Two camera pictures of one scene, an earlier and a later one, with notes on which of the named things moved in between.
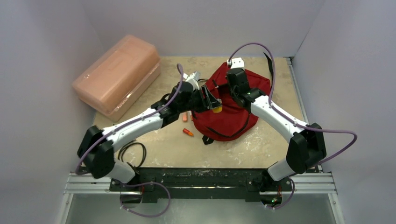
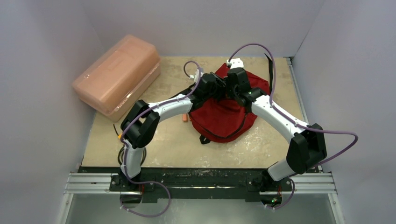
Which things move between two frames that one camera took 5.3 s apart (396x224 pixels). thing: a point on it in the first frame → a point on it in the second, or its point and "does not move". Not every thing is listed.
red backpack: (233, 121) does not move
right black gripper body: (234, 100) does not move
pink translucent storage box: (113, 83) does not move
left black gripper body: (197, 103) → (218, 88)
